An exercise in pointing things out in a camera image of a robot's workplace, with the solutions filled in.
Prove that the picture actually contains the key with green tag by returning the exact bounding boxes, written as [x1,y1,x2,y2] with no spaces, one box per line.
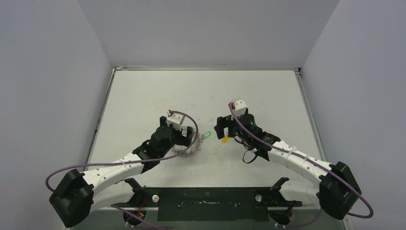
[202,131,212,139]

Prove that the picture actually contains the metal disc with key rings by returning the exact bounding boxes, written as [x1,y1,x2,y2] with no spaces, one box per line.
[172,132,205,158]

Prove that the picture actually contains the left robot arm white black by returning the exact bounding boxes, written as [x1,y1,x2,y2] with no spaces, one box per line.
[45,111,199,228]

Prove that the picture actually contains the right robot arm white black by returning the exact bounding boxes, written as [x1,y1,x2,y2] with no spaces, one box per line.
[214,107,362,220]

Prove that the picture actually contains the key with yellow tag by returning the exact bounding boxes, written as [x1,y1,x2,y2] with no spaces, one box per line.
[221,135,229,143]

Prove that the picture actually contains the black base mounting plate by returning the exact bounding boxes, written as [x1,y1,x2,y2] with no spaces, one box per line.
[120,187,302,222]

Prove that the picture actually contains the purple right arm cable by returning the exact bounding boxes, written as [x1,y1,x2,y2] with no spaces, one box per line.
[228,102,374,229]

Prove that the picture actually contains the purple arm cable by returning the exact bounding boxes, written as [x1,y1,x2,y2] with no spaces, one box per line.
[45,109,200,230]
[228,102,374,229]

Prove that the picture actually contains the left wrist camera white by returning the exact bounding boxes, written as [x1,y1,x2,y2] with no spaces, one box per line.
[166,110,185,131]

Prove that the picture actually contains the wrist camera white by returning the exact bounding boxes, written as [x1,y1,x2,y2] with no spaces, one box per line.
[231,98,248,117]
[166,110,185,131]

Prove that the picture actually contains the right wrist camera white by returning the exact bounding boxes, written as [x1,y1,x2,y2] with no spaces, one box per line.
[231,98,248,117]

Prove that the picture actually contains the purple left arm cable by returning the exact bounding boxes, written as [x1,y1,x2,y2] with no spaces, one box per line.
[45,109,200,230]

